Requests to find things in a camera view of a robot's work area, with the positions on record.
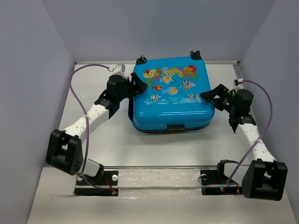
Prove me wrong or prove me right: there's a blue kids suitcase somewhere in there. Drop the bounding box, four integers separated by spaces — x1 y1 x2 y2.
128 50 215 133

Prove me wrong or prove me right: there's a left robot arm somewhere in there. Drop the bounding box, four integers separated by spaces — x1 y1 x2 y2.
45 72 148 184

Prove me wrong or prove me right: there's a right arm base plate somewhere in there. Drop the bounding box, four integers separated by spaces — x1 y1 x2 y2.
198 169 243 196

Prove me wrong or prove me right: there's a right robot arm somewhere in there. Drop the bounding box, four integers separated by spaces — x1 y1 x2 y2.
200 81 288 201

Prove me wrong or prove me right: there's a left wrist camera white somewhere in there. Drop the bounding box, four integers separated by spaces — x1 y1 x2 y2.
108 63 125 73

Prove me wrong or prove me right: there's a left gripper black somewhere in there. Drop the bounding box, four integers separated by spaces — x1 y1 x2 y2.
117 73 148 102

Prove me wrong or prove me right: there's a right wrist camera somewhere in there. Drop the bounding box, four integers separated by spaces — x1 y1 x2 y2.
234 78 244 90

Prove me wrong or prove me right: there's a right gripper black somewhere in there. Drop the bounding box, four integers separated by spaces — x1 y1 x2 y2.
199 84 236 114

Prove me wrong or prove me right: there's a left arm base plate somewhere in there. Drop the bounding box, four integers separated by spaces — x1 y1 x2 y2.
73 169 119 196

